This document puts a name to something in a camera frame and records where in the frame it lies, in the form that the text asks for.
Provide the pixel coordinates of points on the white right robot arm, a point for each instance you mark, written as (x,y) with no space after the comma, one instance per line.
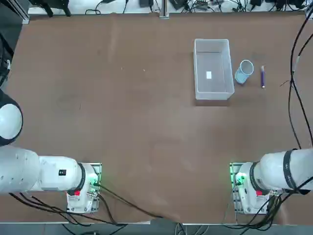
(274,169)

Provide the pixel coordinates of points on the blue pencil holder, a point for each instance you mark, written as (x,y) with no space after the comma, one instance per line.
(240,78)

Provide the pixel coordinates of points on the clear plastic box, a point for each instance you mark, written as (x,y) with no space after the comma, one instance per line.
(220,83)

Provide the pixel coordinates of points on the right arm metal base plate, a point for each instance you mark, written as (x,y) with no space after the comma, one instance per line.
(231,171)

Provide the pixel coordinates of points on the black stand legs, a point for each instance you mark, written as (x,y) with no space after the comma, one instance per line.
(49,8)

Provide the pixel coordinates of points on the purple marker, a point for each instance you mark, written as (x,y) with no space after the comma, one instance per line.
(262,77)

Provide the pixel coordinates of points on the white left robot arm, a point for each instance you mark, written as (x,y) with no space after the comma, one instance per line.
(24,169)

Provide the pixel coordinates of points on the small white paper label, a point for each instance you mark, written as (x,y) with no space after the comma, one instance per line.
(208,75)

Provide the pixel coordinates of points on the long black power supply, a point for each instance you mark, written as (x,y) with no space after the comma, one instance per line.
(178,4)
(146,3)

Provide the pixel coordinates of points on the aluminium profile post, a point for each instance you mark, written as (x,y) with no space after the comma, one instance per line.
(164,8)

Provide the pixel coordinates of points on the aluminium corner rail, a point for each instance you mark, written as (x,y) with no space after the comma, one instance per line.
(18,12)

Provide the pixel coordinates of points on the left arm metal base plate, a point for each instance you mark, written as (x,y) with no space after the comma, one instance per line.
(99,169)

